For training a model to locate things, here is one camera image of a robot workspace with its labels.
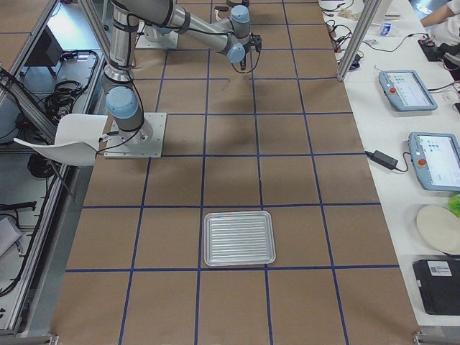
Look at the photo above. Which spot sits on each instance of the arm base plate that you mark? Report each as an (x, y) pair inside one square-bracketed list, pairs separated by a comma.
[(148, 142), (152, 37)]

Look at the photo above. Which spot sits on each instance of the aluminium frame post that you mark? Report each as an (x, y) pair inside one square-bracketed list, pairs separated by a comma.
[(367, 15)]

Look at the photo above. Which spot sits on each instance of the black power adapter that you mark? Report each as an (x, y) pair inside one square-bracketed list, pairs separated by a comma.
[(382, 159)]

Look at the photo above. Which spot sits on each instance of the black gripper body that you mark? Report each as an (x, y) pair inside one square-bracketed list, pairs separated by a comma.
[(243, 60)]

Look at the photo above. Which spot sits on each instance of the near teach pendant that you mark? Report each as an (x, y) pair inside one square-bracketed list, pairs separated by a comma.
[(435, 158)]

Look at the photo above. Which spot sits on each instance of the far teach pendant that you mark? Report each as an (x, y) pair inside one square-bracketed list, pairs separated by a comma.
[(405, 91)]

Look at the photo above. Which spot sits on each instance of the teach pendant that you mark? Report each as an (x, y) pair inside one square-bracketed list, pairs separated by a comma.
[(435, 158), (405, 91)]

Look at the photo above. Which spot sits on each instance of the beige plate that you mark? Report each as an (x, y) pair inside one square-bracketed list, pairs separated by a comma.
[(440, 228)]

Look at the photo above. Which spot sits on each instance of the black laptop box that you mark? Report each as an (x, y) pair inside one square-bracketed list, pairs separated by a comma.
[(438, 284)]

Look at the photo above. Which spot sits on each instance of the ribbed metal tray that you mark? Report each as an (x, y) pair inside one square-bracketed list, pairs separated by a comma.
[(238, 238)]

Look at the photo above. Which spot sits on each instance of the black brake pad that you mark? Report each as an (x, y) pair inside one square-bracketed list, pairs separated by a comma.
[(221, 8)]

